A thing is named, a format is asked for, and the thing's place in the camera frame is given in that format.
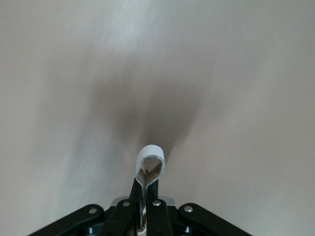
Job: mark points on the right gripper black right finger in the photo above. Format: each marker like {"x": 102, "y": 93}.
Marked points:
{"x": 160, "y": 221}

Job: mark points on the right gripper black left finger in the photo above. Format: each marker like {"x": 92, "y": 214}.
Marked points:
{"x": 118, "y": 221}

